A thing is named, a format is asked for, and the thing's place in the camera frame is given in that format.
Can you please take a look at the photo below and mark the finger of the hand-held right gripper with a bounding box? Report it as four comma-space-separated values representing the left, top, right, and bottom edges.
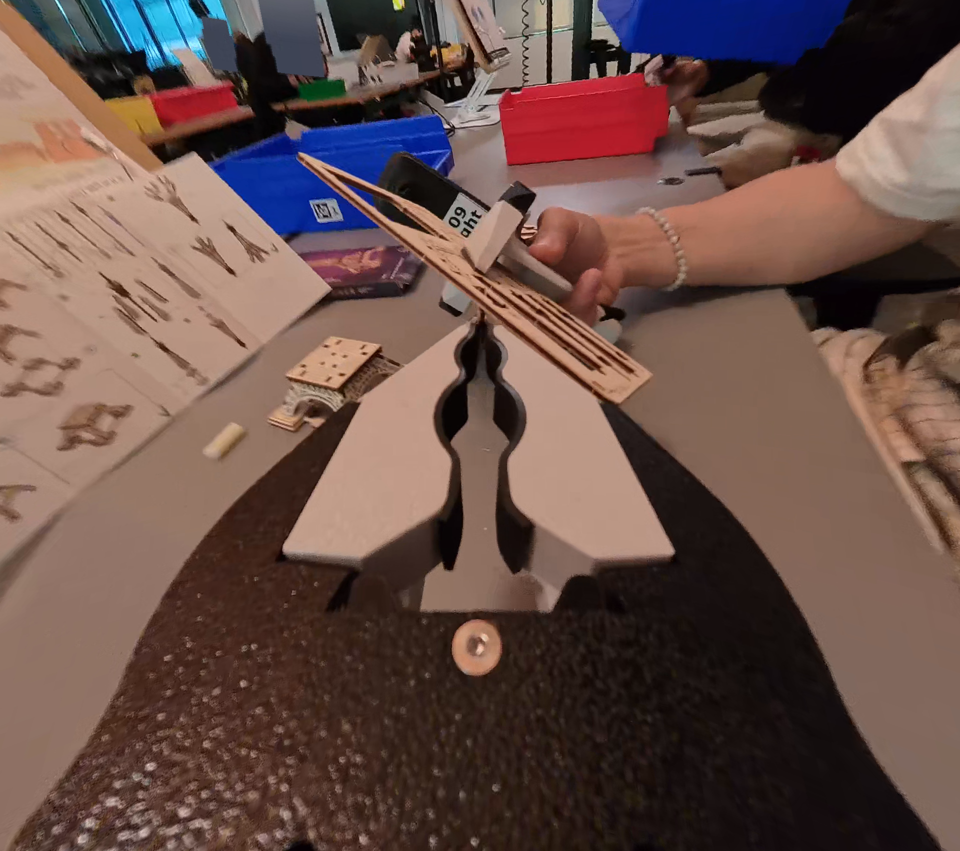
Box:
463, 200, 524, 272
441, 278, 486, 318

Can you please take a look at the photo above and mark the small white wax cylinder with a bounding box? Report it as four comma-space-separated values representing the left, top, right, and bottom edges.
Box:
202, 422, 247, 461

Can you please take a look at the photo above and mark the wooden board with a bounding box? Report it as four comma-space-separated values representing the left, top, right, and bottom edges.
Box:
0, 2, 165, 173

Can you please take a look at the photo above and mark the wooden puzzle sheet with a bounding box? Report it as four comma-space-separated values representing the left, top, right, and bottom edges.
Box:
296, 152, 654, 407

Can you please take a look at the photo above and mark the black monitor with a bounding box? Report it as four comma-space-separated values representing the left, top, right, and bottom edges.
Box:
321, 0, 444, 53

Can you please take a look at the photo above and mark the yellow plastic bin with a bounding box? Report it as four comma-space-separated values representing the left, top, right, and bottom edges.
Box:
105, 97, 162, 136

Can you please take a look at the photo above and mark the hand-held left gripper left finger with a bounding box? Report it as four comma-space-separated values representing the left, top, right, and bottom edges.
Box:
282, 320, 481, 612

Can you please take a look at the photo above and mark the blue bin with square tag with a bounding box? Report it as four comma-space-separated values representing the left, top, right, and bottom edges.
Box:
212, 114, 455, 237

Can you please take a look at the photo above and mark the paper instruction sheet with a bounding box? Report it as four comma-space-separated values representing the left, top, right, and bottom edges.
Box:
0, 29, 333, 567

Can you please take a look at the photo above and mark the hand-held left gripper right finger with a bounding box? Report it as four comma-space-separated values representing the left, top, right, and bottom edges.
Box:
480, 322, 675, 612

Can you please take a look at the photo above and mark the wooden tower base model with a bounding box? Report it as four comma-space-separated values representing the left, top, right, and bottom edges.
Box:
268, 337, 402, 432

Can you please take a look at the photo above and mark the person's right forearm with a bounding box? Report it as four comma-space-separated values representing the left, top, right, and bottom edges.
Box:
611, 157, 942, 293

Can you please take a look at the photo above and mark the person's right hand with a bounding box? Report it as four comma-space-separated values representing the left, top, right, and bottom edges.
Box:
527, 207, 628, 327

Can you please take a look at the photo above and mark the purple puzzle box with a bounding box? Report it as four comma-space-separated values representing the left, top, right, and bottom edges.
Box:
298, 245, 425, 301

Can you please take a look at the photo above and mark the white printed t-shirt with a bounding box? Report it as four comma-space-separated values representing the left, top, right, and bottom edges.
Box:
813, 44, 960, 556

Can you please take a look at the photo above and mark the small red plastic bin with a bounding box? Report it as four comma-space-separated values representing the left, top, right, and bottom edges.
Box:
152, 82, 240, 128

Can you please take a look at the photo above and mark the white pearl bracelet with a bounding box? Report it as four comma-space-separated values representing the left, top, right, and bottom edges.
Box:
637, 206, 690, 292

